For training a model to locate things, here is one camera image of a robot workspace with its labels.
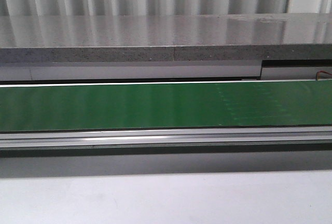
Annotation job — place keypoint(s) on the green conveyor belt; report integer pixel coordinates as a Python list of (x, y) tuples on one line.
[(165, 105)]

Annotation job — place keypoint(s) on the grey conveyor rear rail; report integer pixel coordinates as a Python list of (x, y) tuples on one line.
[(176, 70)]

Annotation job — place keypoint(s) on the aluminium conveyor front rail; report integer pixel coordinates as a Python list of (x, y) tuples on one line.
[(167, 136)]

